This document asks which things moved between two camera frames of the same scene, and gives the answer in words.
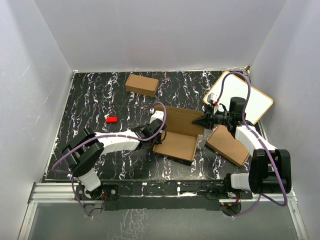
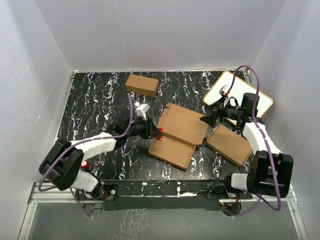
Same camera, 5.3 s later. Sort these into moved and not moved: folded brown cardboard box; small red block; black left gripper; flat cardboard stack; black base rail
Moved: black left gripper; small red block
Not moved: flat cardboard stack; folded brown cardboard box; black base rail
